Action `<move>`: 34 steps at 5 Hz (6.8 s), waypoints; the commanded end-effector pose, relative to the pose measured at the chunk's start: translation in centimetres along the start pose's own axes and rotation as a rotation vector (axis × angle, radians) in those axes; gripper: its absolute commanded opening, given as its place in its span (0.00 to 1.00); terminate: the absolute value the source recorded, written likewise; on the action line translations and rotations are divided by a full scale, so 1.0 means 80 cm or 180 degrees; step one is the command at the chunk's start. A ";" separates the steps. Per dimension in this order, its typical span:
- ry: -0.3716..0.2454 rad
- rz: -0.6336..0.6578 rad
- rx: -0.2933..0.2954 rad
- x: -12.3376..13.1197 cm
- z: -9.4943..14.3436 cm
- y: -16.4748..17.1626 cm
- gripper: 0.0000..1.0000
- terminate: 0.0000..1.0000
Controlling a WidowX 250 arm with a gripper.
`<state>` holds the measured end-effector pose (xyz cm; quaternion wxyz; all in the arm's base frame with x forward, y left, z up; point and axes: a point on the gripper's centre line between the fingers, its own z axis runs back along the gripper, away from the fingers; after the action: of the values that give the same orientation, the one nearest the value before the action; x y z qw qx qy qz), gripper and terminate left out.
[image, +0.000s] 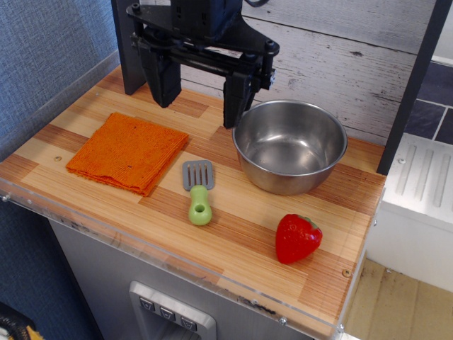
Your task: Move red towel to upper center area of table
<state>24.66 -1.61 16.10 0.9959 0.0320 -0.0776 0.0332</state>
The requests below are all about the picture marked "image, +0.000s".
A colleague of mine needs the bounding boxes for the dark grey post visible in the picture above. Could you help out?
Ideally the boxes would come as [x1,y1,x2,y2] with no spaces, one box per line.
[377,0,452,176]
[110,0,146,95]

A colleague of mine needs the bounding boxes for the red toy strawberry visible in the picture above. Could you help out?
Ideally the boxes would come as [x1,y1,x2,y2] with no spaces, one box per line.
[275,214,323,264]

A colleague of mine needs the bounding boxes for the grey spatula green handle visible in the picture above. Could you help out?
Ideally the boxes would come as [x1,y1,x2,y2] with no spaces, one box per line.
[182,160,214,226]

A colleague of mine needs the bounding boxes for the clear acrylic table edge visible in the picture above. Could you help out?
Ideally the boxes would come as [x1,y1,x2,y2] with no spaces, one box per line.
[1,166,384,339]

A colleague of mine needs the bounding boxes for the yellow black object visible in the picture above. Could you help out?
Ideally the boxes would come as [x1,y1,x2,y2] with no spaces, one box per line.
[1,314,45,340]

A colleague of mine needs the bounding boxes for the dark grey right post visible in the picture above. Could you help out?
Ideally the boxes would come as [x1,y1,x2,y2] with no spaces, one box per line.
[377,0,452,176]

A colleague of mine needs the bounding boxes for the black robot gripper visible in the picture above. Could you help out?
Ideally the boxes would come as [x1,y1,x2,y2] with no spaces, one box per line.
[127,1,280,129]

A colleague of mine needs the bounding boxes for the orange towel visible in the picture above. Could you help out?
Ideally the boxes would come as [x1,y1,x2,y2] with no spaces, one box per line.
[66,113,189,197]

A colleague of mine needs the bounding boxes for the grey toy cabinet front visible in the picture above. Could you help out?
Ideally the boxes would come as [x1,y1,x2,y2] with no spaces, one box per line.
[50,221,307,339]

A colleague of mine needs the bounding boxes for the stainless steel bowl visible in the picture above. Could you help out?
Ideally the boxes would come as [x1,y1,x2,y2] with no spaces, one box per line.
[232,100,348,196]

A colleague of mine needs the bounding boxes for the white ribbed side unit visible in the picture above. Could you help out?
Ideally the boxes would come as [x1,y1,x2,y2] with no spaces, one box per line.
[366,134,452,291]

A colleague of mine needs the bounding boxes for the silver dispenser button panel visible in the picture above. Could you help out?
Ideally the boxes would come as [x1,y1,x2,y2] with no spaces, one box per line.
[129,280,217,339]

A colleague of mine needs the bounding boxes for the dark grey left post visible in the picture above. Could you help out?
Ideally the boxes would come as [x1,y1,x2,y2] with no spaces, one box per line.
[110,0,146,95]

